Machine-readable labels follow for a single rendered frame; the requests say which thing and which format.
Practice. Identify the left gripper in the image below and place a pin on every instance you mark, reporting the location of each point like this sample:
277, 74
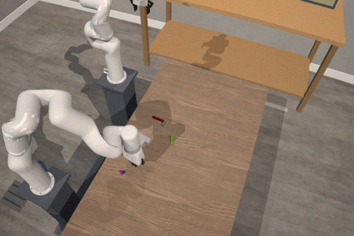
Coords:
144, 3

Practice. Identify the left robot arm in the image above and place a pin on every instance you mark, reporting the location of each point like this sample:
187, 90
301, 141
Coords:
99, 28

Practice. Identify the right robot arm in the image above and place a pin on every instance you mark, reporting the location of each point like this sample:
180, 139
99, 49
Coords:
18, 131

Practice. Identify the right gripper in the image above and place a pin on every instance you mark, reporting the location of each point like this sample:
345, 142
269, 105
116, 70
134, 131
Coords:
135, 158

